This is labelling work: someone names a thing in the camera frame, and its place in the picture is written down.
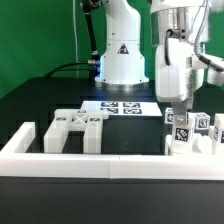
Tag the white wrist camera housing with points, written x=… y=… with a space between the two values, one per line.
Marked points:
x=215 y=65

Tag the white chair back frame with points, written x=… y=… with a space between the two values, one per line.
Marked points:
x=90 y=122

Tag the white U-shaped fence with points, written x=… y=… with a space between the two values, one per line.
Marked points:
x=15 y=160

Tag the white tagged block part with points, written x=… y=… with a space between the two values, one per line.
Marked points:
x=169 y=116

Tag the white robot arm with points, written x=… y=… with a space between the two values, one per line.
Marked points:
x=179 y=29

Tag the white chair seat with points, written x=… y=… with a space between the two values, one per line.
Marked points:
x=199 y=145

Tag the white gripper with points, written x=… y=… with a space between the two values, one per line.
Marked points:
x=177 y=76

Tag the white sheet with tags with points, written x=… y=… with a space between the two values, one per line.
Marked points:
x=118 y=108

